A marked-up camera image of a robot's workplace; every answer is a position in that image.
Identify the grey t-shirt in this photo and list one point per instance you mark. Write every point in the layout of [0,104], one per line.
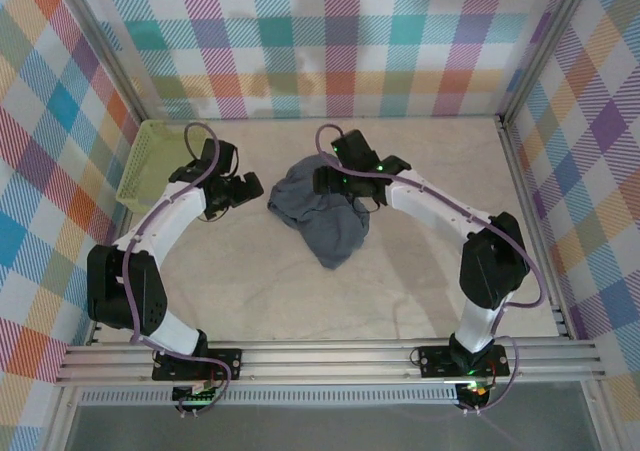
[325,231]

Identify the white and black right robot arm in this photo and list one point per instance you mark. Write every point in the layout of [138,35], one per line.
[435,201]

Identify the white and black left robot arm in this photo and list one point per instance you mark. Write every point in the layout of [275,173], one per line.
[172,218]

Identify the light green perforated basket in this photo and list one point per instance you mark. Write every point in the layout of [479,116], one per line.
[145,166]

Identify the small circuit board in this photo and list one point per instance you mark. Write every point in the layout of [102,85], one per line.
[475,390]
[192,395]

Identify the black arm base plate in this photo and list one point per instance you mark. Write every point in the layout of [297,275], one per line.
[435,361]
[232,356]

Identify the aluminium front rail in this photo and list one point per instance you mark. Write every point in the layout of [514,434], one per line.
[325,361]

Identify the aluminium frame post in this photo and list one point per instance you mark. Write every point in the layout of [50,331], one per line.
[107,51]
[545,46]

